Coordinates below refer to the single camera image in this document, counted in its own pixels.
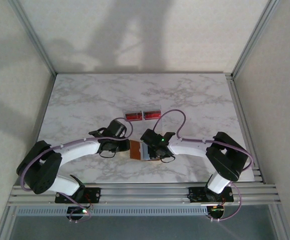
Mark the brown leather card holder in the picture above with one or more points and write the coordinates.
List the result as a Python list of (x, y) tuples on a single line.
[(134, 150)]

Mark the red credit card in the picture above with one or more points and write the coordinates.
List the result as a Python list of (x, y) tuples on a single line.
[(152, 116), (134, 116)]

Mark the clear acrylic card stand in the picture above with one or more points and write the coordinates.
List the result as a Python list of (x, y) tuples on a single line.
[(142, 109)]

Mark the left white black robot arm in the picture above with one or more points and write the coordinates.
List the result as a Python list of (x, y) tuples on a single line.
[(79, 150)]

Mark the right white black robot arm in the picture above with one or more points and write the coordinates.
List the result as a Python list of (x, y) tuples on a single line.
[(189, 147)]

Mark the round black controller board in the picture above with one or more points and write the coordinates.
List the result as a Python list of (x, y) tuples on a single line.
[(216, 211), (75, 212)]

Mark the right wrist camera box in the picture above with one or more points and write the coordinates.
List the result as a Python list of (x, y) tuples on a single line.
[(149, 137)]

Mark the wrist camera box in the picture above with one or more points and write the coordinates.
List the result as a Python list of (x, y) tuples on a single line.
[(149, 137), (117, 128)]

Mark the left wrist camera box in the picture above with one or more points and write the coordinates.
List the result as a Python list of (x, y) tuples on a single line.
[(117, 128)]

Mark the aluminium frame rails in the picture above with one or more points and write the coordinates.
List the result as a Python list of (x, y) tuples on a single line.
[(144, 193)]

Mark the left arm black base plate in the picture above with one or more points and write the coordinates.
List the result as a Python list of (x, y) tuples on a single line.
[(94, 193)]

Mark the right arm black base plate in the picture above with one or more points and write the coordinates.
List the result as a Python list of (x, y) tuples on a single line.
[(197, 195)]

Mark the aluminium side rail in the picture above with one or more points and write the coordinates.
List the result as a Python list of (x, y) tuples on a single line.
[(236, 95)]

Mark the aluminium frame leg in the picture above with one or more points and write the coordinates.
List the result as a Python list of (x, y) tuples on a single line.
[(7, 222), (280, 222)]

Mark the aluminium frame post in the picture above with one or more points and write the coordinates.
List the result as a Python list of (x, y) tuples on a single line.
[(35, 37), (253, 37)]

